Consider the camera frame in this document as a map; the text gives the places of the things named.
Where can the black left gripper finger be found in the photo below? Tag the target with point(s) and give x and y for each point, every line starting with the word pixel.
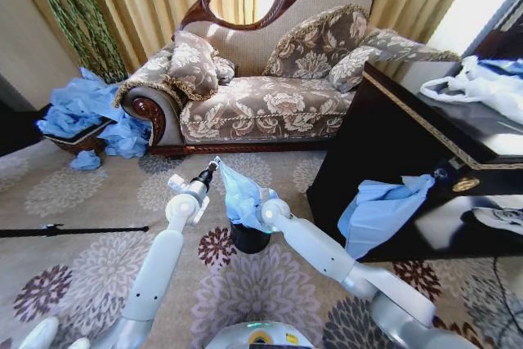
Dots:
pixel 210 167
pixel 216 164

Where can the blue garbage bag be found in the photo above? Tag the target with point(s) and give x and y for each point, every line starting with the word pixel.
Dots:
pixel 241 195

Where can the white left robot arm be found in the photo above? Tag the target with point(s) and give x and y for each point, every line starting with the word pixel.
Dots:
pixel 157 267

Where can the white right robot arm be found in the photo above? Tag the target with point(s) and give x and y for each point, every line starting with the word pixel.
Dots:
pixel 323 251

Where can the black trash bin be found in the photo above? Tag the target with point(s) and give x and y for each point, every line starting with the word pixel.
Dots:
pixel 250 239

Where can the crumpled blue bag ball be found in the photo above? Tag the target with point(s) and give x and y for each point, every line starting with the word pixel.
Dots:
pixel 86 160

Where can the blue bag hanging from cabinet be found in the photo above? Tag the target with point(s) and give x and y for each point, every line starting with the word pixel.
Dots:
pixel 378 214

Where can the white plastic bag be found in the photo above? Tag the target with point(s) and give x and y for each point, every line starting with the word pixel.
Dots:
pixel 476 85

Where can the blue bag under white bag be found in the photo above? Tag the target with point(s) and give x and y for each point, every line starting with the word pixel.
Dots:
pixel 500 66

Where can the floral chaise sofa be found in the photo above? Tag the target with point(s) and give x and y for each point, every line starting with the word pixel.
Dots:
pixel 261 104

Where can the small floral bolster cushion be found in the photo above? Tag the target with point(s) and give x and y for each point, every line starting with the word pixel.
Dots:
pixel 225 69

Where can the floral cushion with fringe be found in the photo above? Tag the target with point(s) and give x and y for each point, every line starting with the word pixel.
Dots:
pixel 189 65

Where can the dark wooden tray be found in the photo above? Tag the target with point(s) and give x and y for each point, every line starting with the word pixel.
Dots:
pixel 79 140

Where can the pile of crumpled blue bags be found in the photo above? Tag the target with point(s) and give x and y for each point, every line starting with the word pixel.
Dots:
pixel 88 110

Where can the black rod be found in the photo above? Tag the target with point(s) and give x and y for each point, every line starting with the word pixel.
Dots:
pixel 73 230

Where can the large fringed floral cushion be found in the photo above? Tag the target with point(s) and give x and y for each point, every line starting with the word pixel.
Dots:
pixel 316 44

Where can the small pale floral cushion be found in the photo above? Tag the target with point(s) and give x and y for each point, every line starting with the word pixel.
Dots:
pixel 350 68

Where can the white robot front shell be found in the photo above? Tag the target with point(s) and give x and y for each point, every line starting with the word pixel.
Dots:
pixel 261 336

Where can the yellow curtain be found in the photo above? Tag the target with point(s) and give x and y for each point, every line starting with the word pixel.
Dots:
pixel 163 1

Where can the glossy black cabinet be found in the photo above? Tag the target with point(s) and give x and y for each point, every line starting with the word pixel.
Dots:
pixel 408 148

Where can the dark furniture piece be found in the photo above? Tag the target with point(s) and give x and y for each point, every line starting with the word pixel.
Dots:
pixel 14 128

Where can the green hanging plant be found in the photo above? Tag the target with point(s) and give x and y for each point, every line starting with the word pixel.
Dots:
pixel 77 18

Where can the gold cabinet knob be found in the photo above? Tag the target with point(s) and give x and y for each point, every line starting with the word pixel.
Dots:
pixel 465 184

